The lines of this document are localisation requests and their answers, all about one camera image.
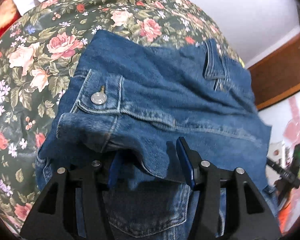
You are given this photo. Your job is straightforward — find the blue denim jacket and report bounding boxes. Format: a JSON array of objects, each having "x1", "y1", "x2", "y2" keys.
[{"x1": 36, "y1": 30, "x2": 277, "y2": 239}]

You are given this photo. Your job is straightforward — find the wooden wardrobe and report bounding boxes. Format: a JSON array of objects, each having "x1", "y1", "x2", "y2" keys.
[{"x1": 247, "y1": 4, "x2": 300, "y2": 111}]

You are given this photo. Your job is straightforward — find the floral green bedspread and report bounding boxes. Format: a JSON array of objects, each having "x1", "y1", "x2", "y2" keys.
[{"x1": 0, "y1": 0, "x2": 239, "y2": 234}]

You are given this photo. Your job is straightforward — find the red plush toy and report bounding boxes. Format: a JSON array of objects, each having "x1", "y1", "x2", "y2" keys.
[{"x1": 0, "y1": 0, "x2": 21, "y2": 38}]

